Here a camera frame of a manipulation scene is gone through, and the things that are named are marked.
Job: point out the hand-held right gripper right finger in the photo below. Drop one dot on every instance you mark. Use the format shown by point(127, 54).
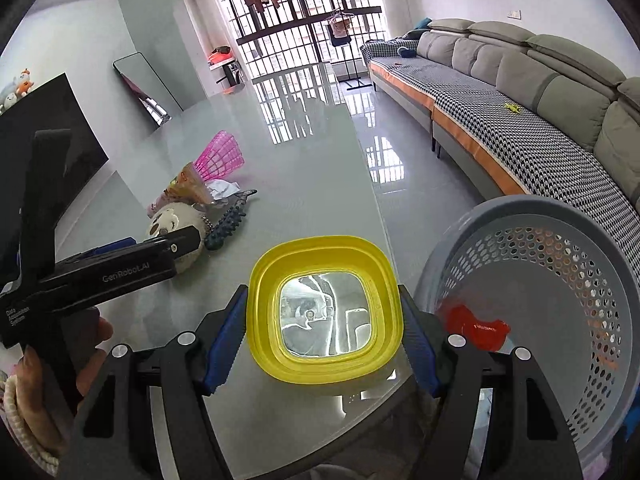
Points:
point(420, 345)

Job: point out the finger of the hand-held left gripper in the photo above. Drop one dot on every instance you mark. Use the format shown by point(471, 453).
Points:
point(50, 185)
point(172, 242)

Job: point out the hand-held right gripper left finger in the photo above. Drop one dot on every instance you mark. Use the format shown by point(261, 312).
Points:
point(225, 340)

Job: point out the beige plush toy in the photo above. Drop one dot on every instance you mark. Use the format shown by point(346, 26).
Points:
point(175, 217)

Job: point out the red plastic bag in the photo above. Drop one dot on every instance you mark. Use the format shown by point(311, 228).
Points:
point(475, 330)

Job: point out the grey perforated laundry basket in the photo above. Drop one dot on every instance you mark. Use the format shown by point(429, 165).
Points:
point(550, 220)

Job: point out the person's left forearm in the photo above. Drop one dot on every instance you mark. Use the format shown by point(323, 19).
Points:
point(25, 425)

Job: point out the person's left hand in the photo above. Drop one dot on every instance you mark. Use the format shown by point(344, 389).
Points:
point(102, 332)

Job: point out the black spiky massage brush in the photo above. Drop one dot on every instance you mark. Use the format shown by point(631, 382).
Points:
point(225, 225)

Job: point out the pink snack packet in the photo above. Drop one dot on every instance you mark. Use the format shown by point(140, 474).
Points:
point(187, 182)

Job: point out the black television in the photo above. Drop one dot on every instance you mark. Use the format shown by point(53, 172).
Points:
point(87, 135)

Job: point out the crumpled white paper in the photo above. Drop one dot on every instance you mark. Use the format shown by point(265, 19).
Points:
point(224, 189)

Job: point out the pink plastic mesh fan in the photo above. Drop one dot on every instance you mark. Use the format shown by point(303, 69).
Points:
point(220, 157)

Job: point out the orange and white plush toy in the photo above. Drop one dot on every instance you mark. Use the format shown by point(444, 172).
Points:
point(25, 82)

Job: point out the leaning floor mirror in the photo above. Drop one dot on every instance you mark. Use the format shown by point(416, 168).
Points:
point(145, 80)

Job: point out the orange cloth bundle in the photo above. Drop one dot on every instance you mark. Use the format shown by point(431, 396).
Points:
point(220, 57)

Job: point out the black window grille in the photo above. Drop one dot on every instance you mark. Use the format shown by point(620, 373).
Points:
point(280, 35)

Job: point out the grey sofa with houndstooth cover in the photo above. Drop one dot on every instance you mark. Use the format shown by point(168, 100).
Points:
point(500, 105)

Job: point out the small yellow toy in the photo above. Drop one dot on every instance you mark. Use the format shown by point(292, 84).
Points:
point(512, 107)

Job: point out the black clothes stand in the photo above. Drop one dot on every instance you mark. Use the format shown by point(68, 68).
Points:
point(340, 32)

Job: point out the dark blue cloth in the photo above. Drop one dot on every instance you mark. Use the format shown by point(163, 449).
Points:
point(407, 51)

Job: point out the blue pillow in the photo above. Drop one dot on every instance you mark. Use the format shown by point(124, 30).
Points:
point(422, 25)

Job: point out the white wall switch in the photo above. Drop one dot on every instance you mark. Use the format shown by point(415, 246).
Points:
point(514, 13)

